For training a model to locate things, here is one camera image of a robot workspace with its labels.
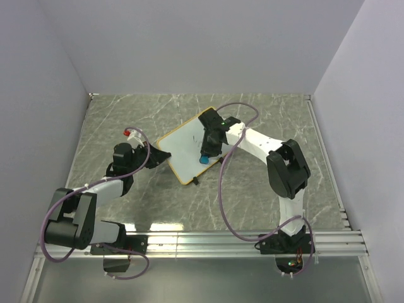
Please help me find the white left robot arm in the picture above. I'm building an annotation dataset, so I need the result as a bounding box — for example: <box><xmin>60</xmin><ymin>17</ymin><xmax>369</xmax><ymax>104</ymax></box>
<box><xmin>40</xmin><ymin>142</ymin><xmax>171</xmax><ymax>254</ymax></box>

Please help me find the blue whiteboard eraser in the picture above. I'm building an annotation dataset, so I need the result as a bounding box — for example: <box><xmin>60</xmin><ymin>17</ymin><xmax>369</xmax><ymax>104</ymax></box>
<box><xmin>199</xmin><ymin>155</ymin><xmax>209</xmax><ymax>165</ymax></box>

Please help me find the aluminium front mounting rail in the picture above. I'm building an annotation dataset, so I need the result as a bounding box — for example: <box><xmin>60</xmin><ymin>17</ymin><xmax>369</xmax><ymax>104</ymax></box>
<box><xmin>19</xmin><ymin>230</ymin><xmax>370</xmax><ymax>303</ymax></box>

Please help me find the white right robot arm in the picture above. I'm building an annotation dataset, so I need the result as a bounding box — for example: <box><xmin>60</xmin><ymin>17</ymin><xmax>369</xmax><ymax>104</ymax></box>
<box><xmin>198</xmin><ymin>109</ymin><xmax>311</xmax><ymax>254</ymax></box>

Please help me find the yellow framed whiteboard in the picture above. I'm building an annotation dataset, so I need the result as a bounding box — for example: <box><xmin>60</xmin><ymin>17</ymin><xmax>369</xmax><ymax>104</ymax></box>
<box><xmin>157</xmin><ymin>107</ymin><xmax>231</xmax><ymax>185</ymax></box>

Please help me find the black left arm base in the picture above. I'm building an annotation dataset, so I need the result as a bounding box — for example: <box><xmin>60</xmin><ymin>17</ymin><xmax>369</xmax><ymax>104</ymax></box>
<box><xmin>90</xmin><ymin>234</ymin><xmax>148</xmax><ymax>255</ymax></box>

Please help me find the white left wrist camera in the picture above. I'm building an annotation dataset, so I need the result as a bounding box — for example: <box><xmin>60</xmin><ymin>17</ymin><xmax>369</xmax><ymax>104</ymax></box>
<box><xmin>123</xmin><ymin>128</ymin><xmax>147</xmax><ymax>149</ymax></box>

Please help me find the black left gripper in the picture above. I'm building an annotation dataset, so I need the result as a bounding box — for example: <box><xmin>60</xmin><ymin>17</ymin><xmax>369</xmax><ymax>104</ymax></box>
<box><xmin>128</xmin><ymin>141</ymin><xmax>170</xmax><ymax>174</ymax></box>

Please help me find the aluminium right side rail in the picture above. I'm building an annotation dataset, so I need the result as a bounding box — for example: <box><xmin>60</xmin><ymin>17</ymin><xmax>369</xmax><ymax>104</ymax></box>
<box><xmin>304</xmin><ymin>95</ymin><xmax>352</xmax><ymax>230</ymax></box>

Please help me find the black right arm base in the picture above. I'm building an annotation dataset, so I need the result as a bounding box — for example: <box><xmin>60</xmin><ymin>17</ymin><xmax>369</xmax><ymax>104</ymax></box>
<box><xmin>254</xmin><ymin>234</ymin><xmax>312</xmax><ymax>255</ymax></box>

